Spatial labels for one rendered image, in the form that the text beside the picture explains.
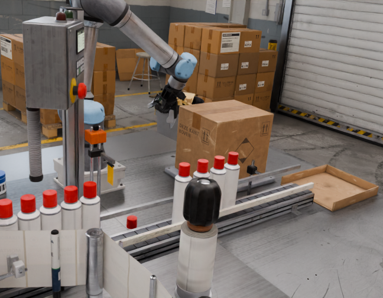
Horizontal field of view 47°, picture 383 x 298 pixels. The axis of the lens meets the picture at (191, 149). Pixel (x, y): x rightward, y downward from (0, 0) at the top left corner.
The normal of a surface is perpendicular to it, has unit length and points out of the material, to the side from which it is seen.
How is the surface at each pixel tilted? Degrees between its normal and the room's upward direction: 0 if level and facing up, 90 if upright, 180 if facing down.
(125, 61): 70
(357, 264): 0
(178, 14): 90
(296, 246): 0
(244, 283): 0
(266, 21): 90
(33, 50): 90
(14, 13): 90
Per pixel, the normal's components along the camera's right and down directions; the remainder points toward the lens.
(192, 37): -0.72, 0.18
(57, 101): 0.04, 0.35
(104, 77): 0.66, 0.29
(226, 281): 0.08, -0.93
